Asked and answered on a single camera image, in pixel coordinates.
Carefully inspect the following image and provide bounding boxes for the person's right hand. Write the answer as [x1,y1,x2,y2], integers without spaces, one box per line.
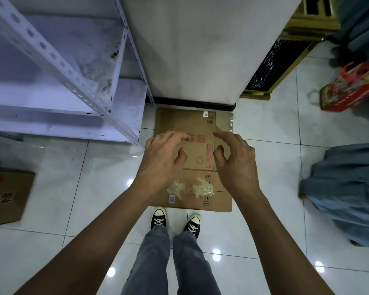
[213,132,261,202]

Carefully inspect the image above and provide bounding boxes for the person's left hand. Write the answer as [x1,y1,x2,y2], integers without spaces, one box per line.
[134,131,194,195]

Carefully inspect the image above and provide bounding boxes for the large brown cardboard box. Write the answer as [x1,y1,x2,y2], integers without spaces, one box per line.
[150,107,234,213]

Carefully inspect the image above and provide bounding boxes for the white metal shelving rack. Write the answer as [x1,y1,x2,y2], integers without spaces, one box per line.
[0,0,155,146]

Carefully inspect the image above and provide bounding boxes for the small printed brown carton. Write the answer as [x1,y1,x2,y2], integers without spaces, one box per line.
[0,169,36,228]

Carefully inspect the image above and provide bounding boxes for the person's right forearm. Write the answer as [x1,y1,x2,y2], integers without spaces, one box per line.
[236,190,339,295]

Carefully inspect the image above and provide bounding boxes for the person's left forearm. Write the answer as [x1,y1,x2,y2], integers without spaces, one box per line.
[15,184,157,295]

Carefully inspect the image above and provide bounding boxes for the person's grey trouser legs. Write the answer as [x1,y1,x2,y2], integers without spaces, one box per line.
[121,225,222,295]

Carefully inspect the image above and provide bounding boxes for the black and white sneaker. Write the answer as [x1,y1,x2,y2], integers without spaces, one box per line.
[150,207,168,230]
[184,215,202,238]

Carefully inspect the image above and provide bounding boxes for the long black bar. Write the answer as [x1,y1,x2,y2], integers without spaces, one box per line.
[154,97,237,112]

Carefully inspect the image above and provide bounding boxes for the black and gold object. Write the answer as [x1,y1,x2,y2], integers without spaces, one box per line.
[240,39,320,101]

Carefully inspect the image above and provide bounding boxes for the teal fabric chair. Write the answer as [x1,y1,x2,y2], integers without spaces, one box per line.
[299,142,369,247]

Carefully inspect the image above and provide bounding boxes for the red printed bag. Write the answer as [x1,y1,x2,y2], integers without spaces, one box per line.
[319,61,369,112]

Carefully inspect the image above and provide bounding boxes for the green cloth covered table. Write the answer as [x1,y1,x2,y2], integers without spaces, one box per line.
[328,0,369,62]

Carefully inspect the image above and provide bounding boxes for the gold metal frame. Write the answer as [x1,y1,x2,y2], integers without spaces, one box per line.
[281,0,342,42]

